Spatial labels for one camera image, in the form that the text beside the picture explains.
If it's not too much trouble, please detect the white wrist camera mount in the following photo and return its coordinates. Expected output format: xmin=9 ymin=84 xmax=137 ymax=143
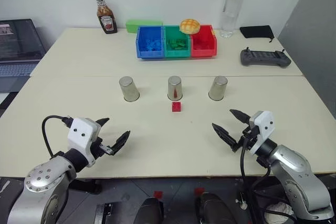
xmin=67 ymin=117 xmax=102 ymax=167
xmin=248 ymin=110 xmax=275 ymax=155

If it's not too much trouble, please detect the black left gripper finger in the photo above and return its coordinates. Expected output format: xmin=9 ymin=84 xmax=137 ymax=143
xmin=108 ymin=130 xmax=131 ymax=156
xmin=94 ymin=117 xmax=110 ymax=129

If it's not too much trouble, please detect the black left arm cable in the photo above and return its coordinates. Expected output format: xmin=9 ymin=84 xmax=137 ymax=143
xmin=41 ymin=114 xmax=73 ymax=159

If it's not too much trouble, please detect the grey handheld controller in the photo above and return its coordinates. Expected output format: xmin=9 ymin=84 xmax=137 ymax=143
xmin=239 ymin=47 xmax=292 ymax=69

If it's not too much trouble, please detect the light green box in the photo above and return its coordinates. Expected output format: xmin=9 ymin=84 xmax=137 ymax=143
xmin=125 ymin=19 xmax=164 ymax=35

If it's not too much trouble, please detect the clear bottle with green lid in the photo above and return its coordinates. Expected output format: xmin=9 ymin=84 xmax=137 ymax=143
xmin=219 ymin=0 xmax=250 ymax=39

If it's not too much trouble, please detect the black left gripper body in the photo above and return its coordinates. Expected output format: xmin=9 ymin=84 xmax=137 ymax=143
xmin=90 ymin=126 xmax=114 ymax=159

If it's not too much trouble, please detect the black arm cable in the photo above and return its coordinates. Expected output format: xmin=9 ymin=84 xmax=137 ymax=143
xmin=41 ymin=114 xmax=73 ymax=159
xmin=239 ymin=137 xmax=272 ymax=224

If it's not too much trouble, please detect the grey laptop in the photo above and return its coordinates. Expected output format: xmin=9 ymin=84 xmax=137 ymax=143
xmin=0 ymin=19 xmax=48 ymax=94

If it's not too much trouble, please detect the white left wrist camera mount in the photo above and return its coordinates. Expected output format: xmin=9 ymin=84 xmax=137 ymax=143
xmin=67 ymin=117 xmax=102 ymax=167

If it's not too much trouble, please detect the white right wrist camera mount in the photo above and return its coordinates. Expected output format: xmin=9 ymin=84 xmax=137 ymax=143
xmin=248 ymin=110 xmax=275 ymax=155

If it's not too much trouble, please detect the red storage bin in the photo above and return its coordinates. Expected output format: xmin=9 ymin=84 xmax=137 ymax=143
xmin=190 ymin=24 xmax=218 ymax=59

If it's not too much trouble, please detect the grey partition panel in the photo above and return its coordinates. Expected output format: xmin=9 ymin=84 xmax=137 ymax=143
xmin=277 ymin=0 xmax=336 ymax=130

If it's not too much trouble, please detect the blue storage bin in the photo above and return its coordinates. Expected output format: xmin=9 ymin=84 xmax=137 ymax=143
xmin=135 ymin=26 xmax=166 ymax=60

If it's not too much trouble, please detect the yellow melon bun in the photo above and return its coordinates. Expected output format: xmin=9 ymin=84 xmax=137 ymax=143
xmin=179 ymin=18 xmax=202 ymax=35

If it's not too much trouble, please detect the pile of blue bricks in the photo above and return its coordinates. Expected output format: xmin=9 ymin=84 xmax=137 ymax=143
xmin=140 ymin=38 xmax=162 ymax=52

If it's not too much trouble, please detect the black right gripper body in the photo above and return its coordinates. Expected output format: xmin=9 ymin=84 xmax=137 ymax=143
xmin=236 ymin=122 xmax=259 ymax=152

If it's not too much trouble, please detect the pile of green bricks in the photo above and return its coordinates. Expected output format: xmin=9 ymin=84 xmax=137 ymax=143
xmin=167 ymin=38 xmax=188 ymax=50

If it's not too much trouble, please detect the dark rounded shape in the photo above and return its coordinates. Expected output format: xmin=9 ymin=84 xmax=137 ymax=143
xmin=195 ymin=192 xmax=229 ymax=224
xmin=138 ymin=197 xmax=165 ymax=224

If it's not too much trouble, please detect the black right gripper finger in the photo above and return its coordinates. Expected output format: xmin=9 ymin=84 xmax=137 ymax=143
xmin=212 ymin=123 xmax=238 ymax=153
xmin=229 ymin=109 xmax=251 ymax=124

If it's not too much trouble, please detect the steel cup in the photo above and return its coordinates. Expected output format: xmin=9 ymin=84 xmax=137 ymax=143
xmin=167 ymin=75 xmax=184 ymax=101
xmin=208 ymin=76 xmax=228 ymax=102
xmin=118 ymin=76 xmax=140 ymax=102

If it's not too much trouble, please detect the ketchup bottle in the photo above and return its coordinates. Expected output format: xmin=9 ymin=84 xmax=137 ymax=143
xmin=93 ymin=0 xmax=118 ymax=35

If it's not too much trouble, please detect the black fabric pouch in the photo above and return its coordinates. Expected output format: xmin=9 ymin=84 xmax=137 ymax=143
xmin=239 ymin=25 xmax=276 ymax=42

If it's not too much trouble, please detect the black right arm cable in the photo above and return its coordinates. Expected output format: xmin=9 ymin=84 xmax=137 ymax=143
xmin=239 ymin=137 xmax=272 ymax=224

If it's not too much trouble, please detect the green storage bin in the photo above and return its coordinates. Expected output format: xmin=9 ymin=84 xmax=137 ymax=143
xmin=163 ymin=25 xmax=192 ymax=59

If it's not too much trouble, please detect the white crumpled cloth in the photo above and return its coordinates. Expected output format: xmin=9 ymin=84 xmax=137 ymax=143
xmin=266 ymin=201 xmax=295 ymax=222

